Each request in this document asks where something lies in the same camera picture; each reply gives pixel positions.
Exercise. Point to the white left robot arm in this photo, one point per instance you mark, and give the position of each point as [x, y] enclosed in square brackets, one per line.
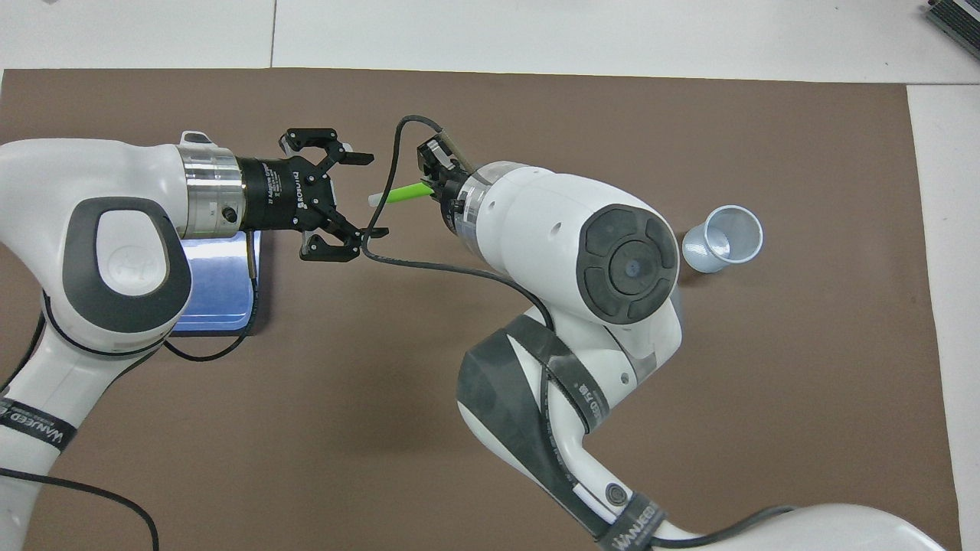
[107, 252]

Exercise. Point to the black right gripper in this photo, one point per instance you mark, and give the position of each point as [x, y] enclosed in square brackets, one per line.
[452, 195]

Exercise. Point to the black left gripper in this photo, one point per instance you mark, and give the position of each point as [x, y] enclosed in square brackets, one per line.
[283, 195]

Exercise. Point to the blue plastic tray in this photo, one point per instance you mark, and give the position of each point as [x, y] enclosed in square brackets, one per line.
[218, 295]

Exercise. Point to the brown table mat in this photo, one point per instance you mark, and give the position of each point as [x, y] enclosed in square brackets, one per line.
[383, 428]

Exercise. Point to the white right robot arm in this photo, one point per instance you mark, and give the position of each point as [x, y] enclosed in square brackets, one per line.
[582, 260]

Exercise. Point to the green pen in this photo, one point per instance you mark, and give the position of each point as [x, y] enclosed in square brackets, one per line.
[402, 193]

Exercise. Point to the grey ribbed device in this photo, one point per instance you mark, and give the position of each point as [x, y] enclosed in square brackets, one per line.
[957, 15]

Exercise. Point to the clear plastic cup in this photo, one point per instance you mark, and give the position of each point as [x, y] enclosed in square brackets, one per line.
[716, 245]

